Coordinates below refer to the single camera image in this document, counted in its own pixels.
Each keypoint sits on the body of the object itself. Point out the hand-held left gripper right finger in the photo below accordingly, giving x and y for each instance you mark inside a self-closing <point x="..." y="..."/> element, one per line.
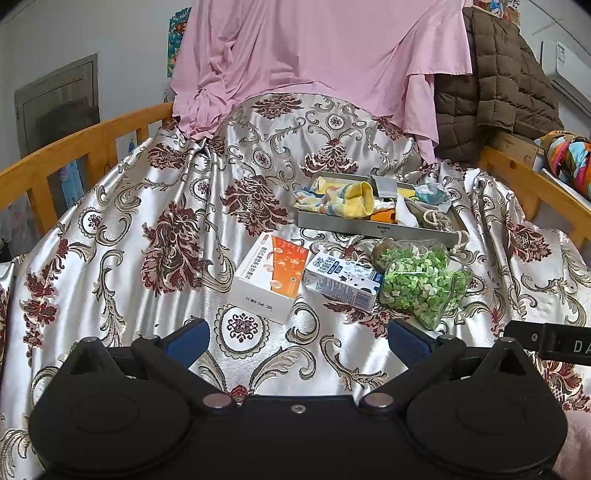
<point x="408" y="344"/>

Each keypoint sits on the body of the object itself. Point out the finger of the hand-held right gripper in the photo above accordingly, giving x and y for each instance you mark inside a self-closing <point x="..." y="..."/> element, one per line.
<point x="526" y="334"/>

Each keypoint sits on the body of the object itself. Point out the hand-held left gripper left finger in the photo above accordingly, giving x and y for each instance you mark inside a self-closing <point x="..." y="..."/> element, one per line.
<point x="189" y="341"/>

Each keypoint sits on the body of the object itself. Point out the metal tray with painted drawing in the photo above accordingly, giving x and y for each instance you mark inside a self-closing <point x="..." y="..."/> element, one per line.
<point x="369" y="229"/>

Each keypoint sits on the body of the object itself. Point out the white cloth with orange print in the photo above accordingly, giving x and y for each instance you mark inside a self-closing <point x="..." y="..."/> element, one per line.
<point x="406" y="212"/>

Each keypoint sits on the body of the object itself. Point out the yellow striped sock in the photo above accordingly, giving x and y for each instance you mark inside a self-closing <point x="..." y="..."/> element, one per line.
<point x="355" y="203"/>

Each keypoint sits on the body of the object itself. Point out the white and light blue sock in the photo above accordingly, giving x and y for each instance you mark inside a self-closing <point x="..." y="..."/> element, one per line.
<point x="431" y="191"/>

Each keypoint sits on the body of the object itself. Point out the grey cloth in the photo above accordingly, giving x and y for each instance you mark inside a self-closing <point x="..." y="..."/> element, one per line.
<point x="383" y="187"/>

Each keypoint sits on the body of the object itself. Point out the glass jar of green stars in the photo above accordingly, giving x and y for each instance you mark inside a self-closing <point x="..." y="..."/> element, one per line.
<point x="415" y="286"/>

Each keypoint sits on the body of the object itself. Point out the blue white milk carton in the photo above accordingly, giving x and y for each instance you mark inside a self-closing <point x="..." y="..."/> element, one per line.
<point x="341" y="281"/>

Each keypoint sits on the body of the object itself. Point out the orange and white box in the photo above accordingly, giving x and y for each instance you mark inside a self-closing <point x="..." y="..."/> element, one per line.
<point x="268" y="277"/>

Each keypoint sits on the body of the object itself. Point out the person's pink fleece clothing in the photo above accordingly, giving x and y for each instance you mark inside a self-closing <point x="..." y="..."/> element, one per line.
<point x="577" y="447"/>

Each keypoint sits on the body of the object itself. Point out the floral satin blanket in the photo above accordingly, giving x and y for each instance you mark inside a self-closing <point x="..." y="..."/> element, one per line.
<point x="138" y="207"/>

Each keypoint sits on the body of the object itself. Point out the white shelf board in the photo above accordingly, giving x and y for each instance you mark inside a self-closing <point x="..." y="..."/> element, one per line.
<point x="554" y="181"/>

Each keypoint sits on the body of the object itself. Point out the multicolour striped cloth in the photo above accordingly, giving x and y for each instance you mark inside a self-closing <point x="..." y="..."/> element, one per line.
<point x="572" y="161"/>

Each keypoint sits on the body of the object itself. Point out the pale wooden box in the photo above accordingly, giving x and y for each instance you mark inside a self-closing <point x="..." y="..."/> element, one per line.
<point x="512" y="143"/>

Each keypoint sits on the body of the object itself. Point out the light blue printed paper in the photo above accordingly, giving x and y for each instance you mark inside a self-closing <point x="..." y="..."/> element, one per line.
<point x="71" y="184"/>

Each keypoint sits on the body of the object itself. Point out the brown quilted jacket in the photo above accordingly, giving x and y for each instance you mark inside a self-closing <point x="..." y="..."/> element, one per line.
<point x="498" y="83"/>

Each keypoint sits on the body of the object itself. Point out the white air conditioner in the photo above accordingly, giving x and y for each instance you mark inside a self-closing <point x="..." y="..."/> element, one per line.
<point x="570" y="69"/>

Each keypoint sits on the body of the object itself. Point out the grey door panel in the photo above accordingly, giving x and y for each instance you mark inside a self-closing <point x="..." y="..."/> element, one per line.
<point x="55" y="106"/>

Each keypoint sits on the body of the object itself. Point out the pink bed sheet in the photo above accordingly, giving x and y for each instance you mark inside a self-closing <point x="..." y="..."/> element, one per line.
<point x="300" y="46"/>

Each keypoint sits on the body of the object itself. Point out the wooden bed rail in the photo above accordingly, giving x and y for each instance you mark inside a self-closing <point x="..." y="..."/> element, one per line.
<point x="521" y="180"/>
<point x="69" y="143"/>

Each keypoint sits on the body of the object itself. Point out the teal wall poster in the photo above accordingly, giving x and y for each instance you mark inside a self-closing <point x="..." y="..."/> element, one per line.
<point x="178" y="41"/>

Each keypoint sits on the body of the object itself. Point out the colourful cartoon wall poster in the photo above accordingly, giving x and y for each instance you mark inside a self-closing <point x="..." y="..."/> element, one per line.
<point x="494" y="9"/>

